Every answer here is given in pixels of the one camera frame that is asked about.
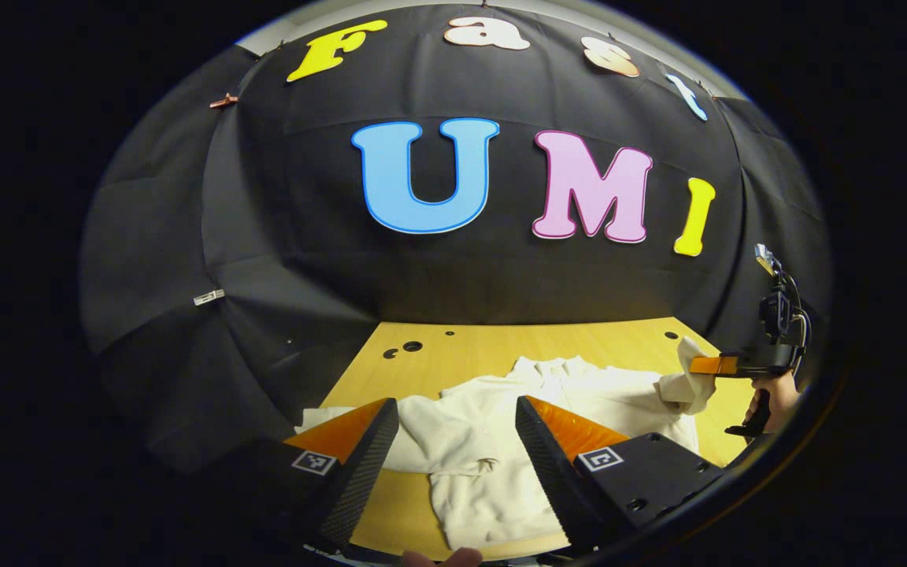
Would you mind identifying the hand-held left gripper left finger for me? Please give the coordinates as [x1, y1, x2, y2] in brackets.
[213, 398, 401, 554]

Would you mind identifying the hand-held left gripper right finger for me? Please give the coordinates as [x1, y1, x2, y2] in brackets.
[515, 395, 727, 554]

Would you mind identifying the white garment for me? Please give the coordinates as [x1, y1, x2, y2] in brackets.
[296, 337, 718, 550]

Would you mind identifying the black backdrop cloth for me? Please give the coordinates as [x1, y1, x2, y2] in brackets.
[80, 4, 836, 473]

